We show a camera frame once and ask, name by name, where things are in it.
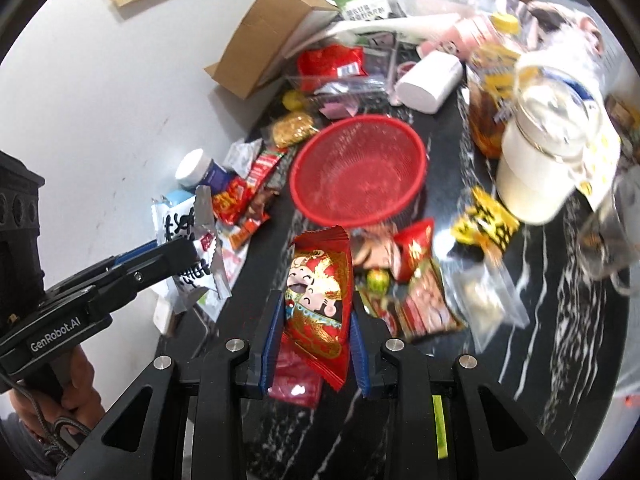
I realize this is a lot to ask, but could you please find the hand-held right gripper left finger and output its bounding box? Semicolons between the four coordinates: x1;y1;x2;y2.
75;290;286;480

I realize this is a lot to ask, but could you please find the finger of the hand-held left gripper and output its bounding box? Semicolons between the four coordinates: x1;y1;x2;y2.
47;241;161;293
75;237;201;311

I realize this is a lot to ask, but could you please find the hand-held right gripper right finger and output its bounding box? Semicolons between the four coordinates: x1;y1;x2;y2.
350;305;576;480

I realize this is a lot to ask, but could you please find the white black-print snack packet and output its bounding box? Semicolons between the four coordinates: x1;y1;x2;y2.
150;185;233;311

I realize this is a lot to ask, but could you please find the red cartoon snack packet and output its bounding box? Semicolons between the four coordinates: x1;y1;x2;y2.
280;226;355;391

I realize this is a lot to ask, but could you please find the red meat snack packet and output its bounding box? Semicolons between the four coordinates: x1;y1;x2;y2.
357;260;468;343

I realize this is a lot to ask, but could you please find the brown snack packet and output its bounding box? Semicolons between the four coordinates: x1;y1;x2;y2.
352;225;401;268

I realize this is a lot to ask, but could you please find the red packet with gold character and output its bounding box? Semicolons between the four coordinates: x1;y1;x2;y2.
392;218;436;281

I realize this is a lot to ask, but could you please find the clear zip bag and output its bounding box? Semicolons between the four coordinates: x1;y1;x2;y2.
442;255;531;353

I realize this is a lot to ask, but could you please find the yellow and black snack packet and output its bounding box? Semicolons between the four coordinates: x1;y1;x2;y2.
450;186;522;263

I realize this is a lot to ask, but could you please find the red plastic basket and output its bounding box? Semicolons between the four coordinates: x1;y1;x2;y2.
289;115;428;227

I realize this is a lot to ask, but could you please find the person's left forearm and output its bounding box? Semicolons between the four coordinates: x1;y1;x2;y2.
0;410;51;477

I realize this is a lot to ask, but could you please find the person's left hand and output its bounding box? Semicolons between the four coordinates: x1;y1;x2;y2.
10;347;106;436

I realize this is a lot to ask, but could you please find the pink and green packet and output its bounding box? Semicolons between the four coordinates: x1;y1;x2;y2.
200;230;246;321

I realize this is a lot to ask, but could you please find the small orange snack packet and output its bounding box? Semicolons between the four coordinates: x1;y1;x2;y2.
230;217;271;251

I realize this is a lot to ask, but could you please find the purple jar with white lid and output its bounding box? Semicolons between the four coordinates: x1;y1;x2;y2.
175;148;233;196

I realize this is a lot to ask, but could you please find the brown snack bar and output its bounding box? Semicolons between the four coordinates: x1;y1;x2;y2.
245;180;281;226

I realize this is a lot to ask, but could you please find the small white sachet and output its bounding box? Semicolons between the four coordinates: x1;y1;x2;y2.
222;138;263;178

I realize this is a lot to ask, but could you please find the long red snack packet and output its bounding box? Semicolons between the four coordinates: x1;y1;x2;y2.
240;147;288;196

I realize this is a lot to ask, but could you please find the gold snack packet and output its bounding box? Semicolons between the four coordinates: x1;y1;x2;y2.
262;110;321;150

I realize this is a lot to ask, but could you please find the white kettle with clear lid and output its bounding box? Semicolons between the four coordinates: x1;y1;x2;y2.
495;52;608;225

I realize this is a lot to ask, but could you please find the brown cardboard box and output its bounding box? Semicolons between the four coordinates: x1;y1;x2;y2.
203;0;341;100

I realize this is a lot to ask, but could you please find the clear plastic tray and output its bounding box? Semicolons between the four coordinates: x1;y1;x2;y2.
285;72;396;98

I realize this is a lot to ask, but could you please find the red packet with white label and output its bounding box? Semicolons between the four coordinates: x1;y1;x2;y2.
296;44;366;93

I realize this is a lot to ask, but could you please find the tea bottle with yellow cap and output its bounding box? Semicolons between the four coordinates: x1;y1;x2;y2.
467;12;523;158

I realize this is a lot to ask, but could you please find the glass mug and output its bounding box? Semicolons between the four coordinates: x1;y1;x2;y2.
577;165;640;296

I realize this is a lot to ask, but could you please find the smiley print cloth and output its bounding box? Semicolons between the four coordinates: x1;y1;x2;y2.
575;125;623;211

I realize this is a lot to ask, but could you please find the long white carton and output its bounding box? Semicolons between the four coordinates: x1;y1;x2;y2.
295;12;461;56

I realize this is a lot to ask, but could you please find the pink white plush item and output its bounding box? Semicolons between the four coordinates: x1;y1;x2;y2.
520;0;608;56

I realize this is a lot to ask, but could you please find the grey braided cable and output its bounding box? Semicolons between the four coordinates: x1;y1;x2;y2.
0;370;88;453

